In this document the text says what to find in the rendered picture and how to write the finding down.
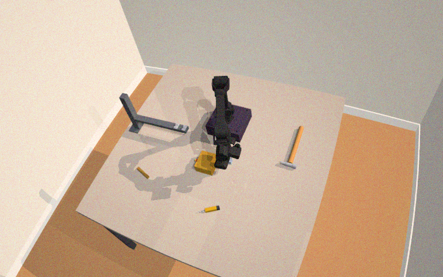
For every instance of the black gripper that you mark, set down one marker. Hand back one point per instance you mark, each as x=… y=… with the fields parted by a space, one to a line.
x=223 y=164

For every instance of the yellow screwdriver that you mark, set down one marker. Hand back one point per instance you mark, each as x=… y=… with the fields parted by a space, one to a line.
x=213 y=208

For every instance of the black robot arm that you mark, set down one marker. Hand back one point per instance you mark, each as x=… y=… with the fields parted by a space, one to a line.
x=224 y=111

